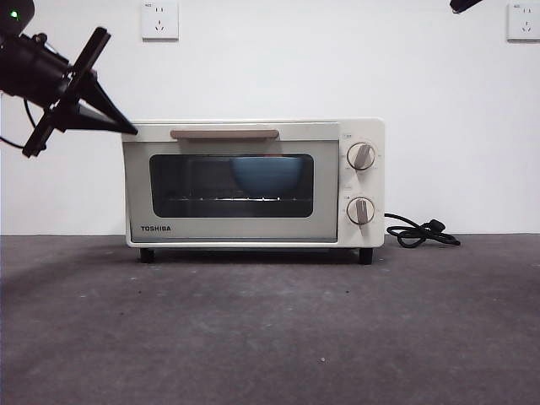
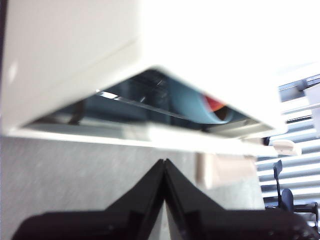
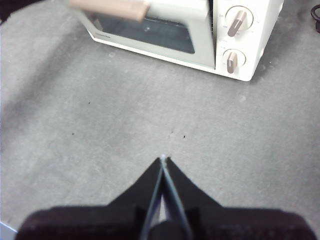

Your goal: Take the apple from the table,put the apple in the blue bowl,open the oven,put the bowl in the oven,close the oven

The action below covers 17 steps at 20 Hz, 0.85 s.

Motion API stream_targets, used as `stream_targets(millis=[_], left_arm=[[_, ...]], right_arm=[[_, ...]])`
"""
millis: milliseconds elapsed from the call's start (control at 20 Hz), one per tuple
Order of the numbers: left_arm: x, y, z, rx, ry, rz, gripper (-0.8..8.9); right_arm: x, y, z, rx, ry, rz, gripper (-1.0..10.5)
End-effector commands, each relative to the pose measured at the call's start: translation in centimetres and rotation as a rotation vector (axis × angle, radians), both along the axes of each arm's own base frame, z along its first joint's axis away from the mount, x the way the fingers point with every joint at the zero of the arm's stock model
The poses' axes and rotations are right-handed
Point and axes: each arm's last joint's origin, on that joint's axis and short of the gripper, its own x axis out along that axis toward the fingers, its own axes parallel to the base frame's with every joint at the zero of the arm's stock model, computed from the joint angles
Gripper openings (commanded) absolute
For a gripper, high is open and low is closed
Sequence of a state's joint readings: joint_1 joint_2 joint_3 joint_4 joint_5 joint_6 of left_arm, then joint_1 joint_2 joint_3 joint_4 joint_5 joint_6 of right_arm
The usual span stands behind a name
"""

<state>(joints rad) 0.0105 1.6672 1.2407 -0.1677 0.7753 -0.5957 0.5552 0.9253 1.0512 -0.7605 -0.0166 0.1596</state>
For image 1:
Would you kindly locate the white wall socket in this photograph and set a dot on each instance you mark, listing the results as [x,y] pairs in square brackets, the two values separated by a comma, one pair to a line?
[160,21]
[525,23]

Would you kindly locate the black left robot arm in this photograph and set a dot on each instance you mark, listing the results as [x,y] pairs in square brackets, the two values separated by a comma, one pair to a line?
[25,67]

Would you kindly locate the blue ribbed bowl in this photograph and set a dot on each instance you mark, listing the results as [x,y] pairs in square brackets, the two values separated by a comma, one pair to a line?
[266,177]

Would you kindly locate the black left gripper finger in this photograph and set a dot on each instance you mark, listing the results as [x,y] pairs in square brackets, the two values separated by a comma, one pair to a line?
[93,124]
[107,105]

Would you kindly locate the cream round oven knob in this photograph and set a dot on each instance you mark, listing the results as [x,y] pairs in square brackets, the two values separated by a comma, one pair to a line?
[361,157]
[361,211]

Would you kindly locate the cream toaster oven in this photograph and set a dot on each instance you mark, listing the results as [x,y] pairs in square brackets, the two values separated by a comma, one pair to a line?
[369,185]

